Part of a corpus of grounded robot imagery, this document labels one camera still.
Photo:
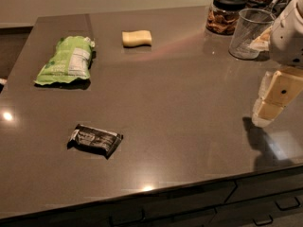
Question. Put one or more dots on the dark cabinet drawers with handles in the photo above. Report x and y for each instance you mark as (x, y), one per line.
(254, 199)

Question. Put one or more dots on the yellow sponge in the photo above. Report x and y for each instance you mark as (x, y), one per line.
(136, 38)

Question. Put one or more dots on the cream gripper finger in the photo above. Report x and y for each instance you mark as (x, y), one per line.
(286, 85)
(265, 83)

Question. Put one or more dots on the green snack bag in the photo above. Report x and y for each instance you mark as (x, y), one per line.
(70, 61)

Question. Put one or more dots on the clear plastic cup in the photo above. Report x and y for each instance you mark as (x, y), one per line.
(251, 23)

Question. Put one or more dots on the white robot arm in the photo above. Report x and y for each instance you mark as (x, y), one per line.
(284, 42)

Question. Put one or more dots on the glass jar with black lid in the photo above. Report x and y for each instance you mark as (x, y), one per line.
(223, 16)

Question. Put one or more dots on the black rxbar chocolate wrapper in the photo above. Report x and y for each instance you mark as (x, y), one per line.
(94, 140)

